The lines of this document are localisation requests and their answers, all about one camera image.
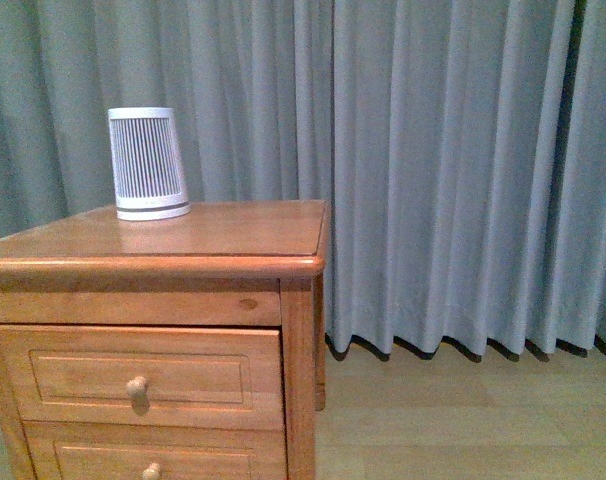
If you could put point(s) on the top drawer wooden knob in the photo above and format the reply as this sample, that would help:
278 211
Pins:
136 388

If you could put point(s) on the drawer wooden knob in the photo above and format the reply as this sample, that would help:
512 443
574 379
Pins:
136 388
152 472

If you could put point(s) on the wooden nightstand cabinet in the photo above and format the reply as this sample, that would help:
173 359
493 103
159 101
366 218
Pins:
239 265

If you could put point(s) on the white slatted air purifier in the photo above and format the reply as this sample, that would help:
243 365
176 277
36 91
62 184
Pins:
149 179

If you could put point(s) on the grey-green pleated curtain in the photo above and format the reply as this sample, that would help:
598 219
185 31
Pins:
462 144

